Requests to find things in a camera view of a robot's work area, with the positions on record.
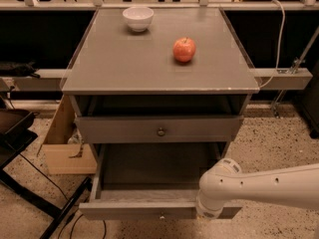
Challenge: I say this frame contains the black stand frame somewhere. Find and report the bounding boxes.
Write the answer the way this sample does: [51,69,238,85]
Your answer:
[0,109,94,239]

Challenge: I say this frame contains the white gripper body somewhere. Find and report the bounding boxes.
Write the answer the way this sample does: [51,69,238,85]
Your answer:
[195,191,228,219]

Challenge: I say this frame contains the white ceramic bowl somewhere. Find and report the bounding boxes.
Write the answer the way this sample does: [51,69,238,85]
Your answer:
[123,7,154,32]

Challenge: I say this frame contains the grey drawer cabinet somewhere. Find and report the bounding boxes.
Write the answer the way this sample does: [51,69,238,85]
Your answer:
[60,7,260,197]

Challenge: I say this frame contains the grey top drawer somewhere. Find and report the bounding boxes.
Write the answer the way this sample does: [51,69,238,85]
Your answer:
[75,116,243,143]

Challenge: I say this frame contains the white cable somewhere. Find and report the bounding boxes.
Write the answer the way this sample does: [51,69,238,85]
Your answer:
[258,0,286,89]

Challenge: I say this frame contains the diagonal metal strut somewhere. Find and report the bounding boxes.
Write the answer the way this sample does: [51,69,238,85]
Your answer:
[271,26,319,118]

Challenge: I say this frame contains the black floor cable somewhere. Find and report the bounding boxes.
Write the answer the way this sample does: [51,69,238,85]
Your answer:
[19,152,108,239]

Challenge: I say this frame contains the grey metal rail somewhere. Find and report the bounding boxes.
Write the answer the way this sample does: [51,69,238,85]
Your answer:
[0,68,312,93]

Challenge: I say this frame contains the wooden board bracket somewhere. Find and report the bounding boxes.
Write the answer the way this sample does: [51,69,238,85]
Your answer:
[41,96,97,174]

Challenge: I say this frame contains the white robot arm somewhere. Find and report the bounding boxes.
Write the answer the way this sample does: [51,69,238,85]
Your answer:
[195,158,319,219]

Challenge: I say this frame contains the red apple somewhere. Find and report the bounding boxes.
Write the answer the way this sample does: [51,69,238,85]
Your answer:
[172,37,196,63]

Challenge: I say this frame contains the black cloth on rail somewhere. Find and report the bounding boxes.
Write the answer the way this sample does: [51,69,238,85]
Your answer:
[0,62,40,78]

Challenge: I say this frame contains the grey drawer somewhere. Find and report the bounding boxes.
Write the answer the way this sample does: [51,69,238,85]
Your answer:
[79,142,243,221]
[75,116,243,143]

